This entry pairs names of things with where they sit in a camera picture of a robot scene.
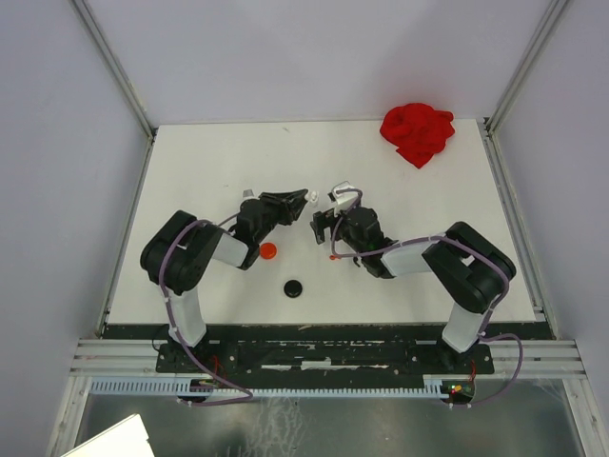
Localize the aluminium front rail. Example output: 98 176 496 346
69 340 586 380

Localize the white paper sheet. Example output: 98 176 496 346
65 414 154 457

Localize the black round earbud case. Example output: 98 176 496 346
284 279 304 298

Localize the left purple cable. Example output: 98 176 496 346
159 211 256 408

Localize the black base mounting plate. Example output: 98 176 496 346
155 338 496 375

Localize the right aluminium frame post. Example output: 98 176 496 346
484 0 572 136

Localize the red crumpled cloth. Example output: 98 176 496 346
380 103 455 169

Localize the orange round earbud case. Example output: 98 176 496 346
260 242 278 260

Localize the white slotted cable duct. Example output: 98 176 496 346
88 376 451 400

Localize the left aluminium frame post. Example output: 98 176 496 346
69 0 156 138

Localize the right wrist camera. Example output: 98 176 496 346
329 181 359 216

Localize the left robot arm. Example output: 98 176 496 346
140 189 319 371

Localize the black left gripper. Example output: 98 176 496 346
255 189 310 244

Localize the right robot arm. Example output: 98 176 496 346
310 207 517 372

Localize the aluminium frame post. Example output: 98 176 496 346
484 0 572 136
69 0 156 138

